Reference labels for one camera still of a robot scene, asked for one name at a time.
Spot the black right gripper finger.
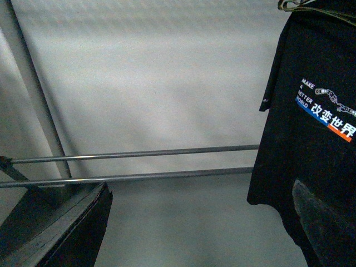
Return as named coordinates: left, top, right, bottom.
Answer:
left=1, top=183, right=113, bottom=266

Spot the black printed t-shirt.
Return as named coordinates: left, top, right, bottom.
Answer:
left=247, top=1, right=355, bottom=266

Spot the metal clothes hanger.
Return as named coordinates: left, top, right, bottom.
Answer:
left=278, top=0, right=311, bottom=12

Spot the lower lower-rack metal rod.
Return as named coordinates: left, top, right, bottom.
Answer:
left=1, top=167, right=253, bottom=189

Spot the lower-rack metal rod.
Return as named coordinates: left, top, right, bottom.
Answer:
left=1, top=167, right=253, bottom=189
left=1, top=145, right=259, bottom=165

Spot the upper lower-rack metal rod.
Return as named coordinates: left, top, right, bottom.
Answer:
left=1, top=145, right=259, bottom=165

